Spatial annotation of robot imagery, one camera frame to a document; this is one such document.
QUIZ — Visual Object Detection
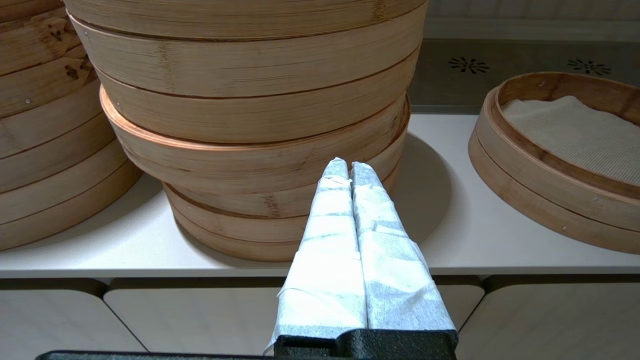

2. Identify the left gripper right finger wrapped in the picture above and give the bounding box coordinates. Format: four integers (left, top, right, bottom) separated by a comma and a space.
351, 161, 458, 332

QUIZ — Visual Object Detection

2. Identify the left gripper left finger wrapped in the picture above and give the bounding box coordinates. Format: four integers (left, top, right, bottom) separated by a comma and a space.
264, 157, 369, 355

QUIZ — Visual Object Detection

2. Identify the bamboo steamer basket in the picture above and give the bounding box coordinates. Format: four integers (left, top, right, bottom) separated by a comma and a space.
468, 71, 640, 256
0, 140, 144, 252
99, 85, 412, 197
0, 80, 130, 195
67, 7, 427, 146
0, 0, 98, 121
62, 0, 429, 42
162, 167, 401, 263

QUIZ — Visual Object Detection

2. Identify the white steamer liner cloth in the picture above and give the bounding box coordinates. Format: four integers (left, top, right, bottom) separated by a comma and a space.
501, 95, 640, 187

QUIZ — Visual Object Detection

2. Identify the white cabinet door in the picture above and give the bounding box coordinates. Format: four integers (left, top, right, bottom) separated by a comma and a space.
456, 287, 640, 360
102, 286, 485, 357
0, 289, 147, 353

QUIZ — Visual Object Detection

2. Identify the stainless steel vent panel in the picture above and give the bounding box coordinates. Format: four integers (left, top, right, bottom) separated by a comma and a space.
407, 39, 640, 115

